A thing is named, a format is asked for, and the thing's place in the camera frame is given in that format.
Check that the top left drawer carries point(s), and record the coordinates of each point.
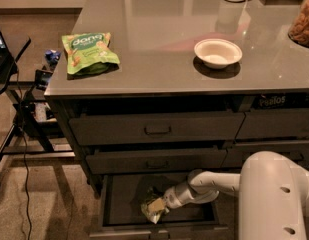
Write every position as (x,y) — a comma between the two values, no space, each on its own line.
(152,128)

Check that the green Dang chip bag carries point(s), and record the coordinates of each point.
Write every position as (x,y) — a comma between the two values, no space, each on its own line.
(88,53)

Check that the blue small object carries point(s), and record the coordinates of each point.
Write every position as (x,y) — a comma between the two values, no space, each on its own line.
(52,56)

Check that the black phone device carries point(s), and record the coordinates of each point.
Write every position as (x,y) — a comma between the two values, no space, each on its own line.
(42,79)

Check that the middle left drawer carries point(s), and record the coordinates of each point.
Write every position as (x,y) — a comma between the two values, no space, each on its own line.
(165,160)

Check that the black side stand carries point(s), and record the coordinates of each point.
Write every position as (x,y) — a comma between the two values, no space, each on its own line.
(26,135)

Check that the middle right drawer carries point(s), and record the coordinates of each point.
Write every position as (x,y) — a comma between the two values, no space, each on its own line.
(296,150)

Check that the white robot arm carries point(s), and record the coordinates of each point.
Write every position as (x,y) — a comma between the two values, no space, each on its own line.
(272,190)

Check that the white paper bowl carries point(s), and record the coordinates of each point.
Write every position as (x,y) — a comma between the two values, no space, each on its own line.
(217,53)

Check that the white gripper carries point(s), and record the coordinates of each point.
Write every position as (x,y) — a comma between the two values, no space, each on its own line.
(172,197)

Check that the dark Peatos bag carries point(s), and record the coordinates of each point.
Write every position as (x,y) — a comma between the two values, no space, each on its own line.
(281,101)

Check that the open bottom left drawer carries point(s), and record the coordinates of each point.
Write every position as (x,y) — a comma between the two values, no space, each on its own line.
(121,218)

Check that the green jalapeno chip bag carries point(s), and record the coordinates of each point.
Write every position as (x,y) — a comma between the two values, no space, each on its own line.
(151,194)

